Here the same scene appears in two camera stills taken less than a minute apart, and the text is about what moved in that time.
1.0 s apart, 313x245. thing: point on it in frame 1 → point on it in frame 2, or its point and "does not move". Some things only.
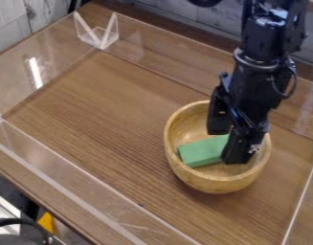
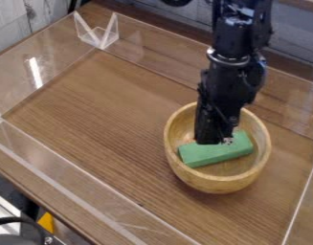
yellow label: x=45 y=222 does not move
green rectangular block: x=203 y=151 does not move
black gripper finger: x=242 y=143 → x=227 y=121
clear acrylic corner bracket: x=96 y=35 does not move
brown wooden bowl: x=216 y=177 does not move
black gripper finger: x=218 y=114 → x=207 y=124
